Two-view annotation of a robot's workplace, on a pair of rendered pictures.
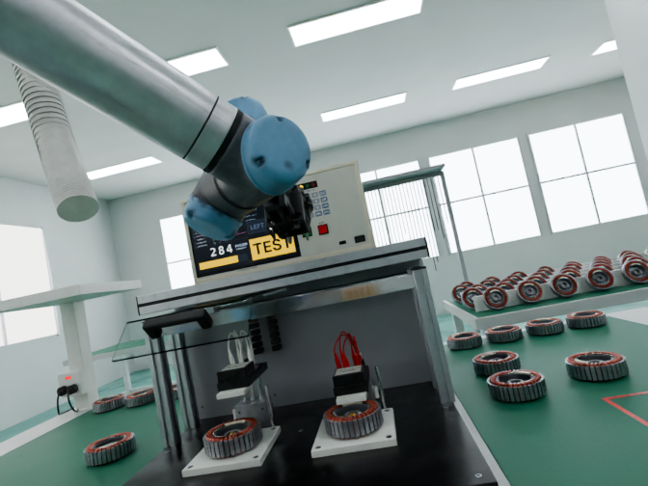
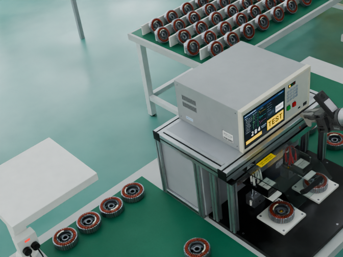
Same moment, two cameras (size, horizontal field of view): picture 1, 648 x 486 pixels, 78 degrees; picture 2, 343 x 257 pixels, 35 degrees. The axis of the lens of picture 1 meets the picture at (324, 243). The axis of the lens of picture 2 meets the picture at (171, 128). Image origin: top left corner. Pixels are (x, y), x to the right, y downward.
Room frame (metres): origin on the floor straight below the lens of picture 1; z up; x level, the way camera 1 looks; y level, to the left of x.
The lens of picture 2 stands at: (-0.05, 1.67, 2.53)
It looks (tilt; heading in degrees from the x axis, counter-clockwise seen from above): 37 degrees down; 316
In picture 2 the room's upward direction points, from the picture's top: 8 degrees counter-clockwise
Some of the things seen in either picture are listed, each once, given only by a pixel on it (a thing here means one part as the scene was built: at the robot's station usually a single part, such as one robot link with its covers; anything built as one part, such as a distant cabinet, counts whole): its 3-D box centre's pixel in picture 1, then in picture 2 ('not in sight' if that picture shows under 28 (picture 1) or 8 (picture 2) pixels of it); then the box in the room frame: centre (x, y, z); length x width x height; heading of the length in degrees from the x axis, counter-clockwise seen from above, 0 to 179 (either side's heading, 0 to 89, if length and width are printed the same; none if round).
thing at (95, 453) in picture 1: (110, 447); (197, 250); (1.01, 0.61, 0.77); 0.11 x 0.11 x 0.04
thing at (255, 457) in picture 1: (235, 449); (281, 215); (0.82, 0.25, 0.78); 0.15 x 0.15 x 0.01; 83
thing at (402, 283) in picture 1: (282, 307); (280, 148); (0.91, 0.12, 1.03); 0.62 x 0.01 x 0.03; 83
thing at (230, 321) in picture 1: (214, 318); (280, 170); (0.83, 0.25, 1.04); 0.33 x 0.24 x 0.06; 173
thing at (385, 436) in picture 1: (355, 430); (315, 186); (0.79, 0.01, 0.78); 0.15 x 0.15 x 0.01; 83
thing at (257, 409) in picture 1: (255, 412); (255, 197); (0.96, 0.24, 0.80); 0.07 x 0.05 x 0.06; 83
